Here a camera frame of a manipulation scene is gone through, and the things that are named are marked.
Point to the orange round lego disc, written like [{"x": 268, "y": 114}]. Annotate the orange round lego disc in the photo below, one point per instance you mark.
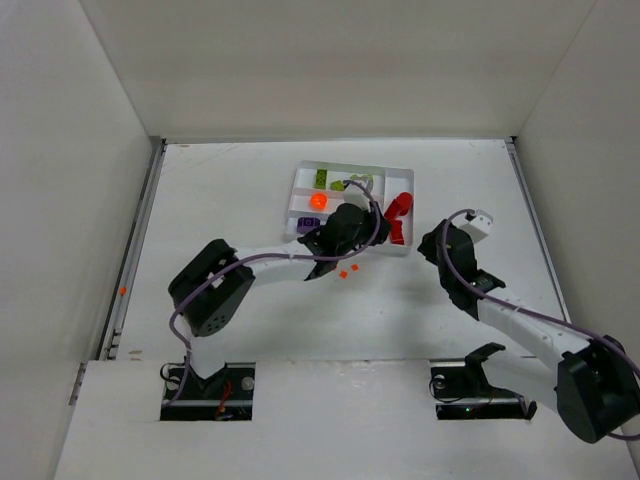
[{"x": 318, "y": 201}]

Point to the small orange lego pieces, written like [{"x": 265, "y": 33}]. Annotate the small orange lego pieces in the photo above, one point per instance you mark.
[{"x": 344, "y": 273}]

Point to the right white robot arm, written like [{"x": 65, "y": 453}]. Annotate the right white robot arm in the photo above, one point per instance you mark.
[{"x": 585, "y": 378}]

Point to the red square lego brick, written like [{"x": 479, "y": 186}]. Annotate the red square lego brick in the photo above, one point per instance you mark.
[{"x": 396, "y": 234}]

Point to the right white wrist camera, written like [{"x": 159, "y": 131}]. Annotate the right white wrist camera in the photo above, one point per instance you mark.
[{"x": 477, "y": 224}]

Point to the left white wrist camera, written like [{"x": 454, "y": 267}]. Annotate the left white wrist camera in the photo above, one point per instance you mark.
[{"x": 356, "y": 196}]

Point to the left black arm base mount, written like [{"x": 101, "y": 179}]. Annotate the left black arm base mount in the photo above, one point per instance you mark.
[{"x": 225, "y": 397}]

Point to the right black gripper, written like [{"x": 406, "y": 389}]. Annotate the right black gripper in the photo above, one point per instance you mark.
[{"x": 437, "y": 242}]

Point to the lime green long lego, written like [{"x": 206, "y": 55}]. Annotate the lime green long lego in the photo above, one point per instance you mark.
[{"x": 321, "y": 179}]

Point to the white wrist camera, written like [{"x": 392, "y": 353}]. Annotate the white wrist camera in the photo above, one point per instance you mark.
[
  {"x": 356, "y": 196},
  {"x": 477, "y": 224}
]

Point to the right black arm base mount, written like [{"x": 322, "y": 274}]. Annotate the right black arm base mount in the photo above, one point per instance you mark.
[{"x": 462, "y": 391}]

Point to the red oval flower lego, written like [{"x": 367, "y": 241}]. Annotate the red oval flower lego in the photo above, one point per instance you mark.
[{"x": 405, "y": 200}]

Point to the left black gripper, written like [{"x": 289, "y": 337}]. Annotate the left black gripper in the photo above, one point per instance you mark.
[{"x": 370, "y": 228}]

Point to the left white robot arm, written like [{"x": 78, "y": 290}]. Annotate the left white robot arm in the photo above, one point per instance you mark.
[{"x": 209, "y": 290}]

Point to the small lime green lego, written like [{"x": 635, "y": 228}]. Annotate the small lime green lego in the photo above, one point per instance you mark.
[{"x": 337, "y": 186}]

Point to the purple paw print lego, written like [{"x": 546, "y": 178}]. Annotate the purple paw print lego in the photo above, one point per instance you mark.
[{"x": 307, "y": 224}]

